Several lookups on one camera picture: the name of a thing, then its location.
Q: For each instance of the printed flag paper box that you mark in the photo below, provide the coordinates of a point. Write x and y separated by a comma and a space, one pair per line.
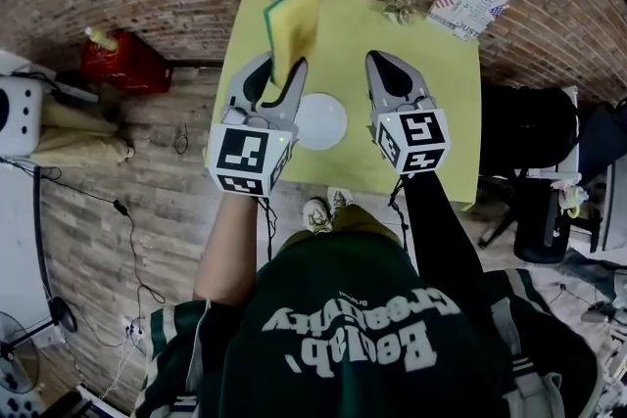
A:
467, 5

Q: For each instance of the yellow green table cover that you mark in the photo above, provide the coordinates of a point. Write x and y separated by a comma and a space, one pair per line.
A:
352, 39

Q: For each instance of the yellow green sponge cloth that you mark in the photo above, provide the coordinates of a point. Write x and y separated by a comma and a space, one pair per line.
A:
294, 29

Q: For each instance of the person's left forearm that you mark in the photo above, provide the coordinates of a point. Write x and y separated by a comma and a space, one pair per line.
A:
225, 249

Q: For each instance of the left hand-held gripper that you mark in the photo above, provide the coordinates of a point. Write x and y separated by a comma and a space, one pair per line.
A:
245, 152

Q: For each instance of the white round plate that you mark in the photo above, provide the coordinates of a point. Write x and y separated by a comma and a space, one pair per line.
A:
323, 122

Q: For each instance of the beige cloth bundle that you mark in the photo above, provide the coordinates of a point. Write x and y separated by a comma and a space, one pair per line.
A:
78, 132

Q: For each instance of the person's olive trousers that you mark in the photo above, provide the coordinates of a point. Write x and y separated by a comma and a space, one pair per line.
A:
365, 222

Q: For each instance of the black floor fan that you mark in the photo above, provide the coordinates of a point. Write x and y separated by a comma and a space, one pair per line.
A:
19, 352

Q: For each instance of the yellow white toy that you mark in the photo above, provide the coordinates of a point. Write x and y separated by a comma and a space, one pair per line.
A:
572, 198

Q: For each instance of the person's white right shoe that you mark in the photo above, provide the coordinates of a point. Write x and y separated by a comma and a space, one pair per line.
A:
339, 198

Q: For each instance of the person's white left shoe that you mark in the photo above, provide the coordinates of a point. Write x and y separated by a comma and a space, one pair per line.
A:
316, 215

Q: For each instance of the person's right forearm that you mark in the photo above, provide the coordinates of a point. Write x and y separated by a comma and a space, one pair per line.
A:
436, 230

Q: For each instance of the person's white shoe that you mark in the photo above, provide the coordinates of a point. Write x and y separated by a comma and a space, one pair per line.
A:
339, 198
316, 215

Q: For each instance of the red plastic crate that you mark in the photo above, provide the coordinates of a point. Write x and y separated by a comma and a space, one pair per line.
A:
127, 63

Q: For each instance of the person's dark green jersey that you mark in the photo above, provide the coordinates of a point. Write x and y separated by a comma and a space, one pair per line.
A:
352, 338

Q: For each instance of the white box appliance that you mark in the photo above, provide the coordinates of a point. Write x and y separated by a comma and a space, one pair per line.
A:
17, 117

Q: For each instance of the black office chair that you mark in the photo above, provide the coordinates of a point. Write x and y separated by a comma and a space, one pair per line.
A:
529, 137

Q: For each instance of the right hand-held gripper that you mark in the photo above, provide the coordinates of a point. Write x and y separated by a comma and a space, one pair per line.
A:
416, 139

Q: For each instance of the yellow bottle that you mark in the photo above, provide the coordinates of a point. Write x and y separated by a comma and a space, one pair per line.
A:
100, 39

